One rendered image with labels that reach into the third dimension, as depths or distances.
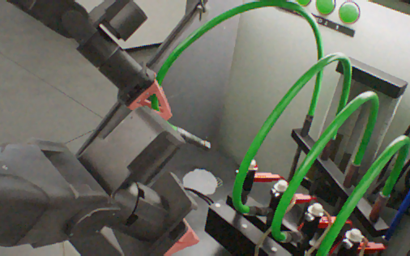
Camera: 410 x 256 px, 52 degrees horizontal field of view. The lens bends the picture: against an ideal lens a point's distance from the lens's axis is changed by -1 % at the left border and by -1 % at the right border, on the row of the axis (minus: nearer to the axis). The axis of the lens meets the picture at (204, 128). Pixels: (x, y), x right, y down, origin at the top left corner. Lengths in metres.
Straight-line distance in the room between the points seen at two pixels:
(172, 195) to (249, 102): 0.74
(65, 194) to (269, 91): 0.88
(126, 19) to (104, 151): 0.38
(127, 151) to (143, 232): 0.11
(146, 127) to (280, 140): 0.82
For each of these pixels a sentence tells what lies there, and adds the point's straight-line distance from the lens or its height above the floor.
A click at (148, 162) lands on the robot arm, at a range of 0.41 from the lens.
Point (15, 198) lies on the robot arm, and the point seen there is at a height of 1.44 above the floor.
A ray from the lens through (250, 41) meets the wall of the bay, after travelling 1.16.
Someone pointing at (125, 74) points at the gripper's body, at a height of 1.29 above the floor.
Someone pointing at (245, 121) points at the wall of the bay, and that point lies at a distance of 1.24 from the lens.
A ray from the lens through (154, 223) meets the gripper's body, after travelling 0.47.
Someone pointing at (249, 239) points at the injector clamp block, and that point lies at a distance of 0.91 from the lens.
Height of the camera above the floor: 1.64
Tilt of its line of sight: 34 degrees down
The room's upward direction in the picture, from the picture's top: 9 degrees clockwise
